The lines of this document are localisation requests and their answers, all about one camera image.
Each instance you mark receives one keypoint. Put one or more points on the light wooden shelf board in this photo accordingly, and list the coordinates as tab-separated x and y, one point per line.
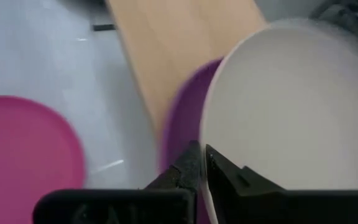
172	46

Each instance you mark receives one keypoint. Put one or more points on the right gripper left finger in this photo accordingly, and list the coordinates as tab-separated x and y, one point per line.
179	180

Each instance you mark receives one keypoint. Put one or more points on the pink plate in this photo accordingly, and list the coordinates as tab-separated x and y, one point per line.
183	124
20	149

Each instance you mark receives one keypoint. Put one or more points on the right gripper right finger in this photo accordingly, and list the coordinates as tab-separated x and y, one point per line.
244	199

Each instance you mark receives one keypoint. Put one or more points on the cream plate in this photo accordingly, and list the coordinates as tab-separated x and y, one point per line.
291	109

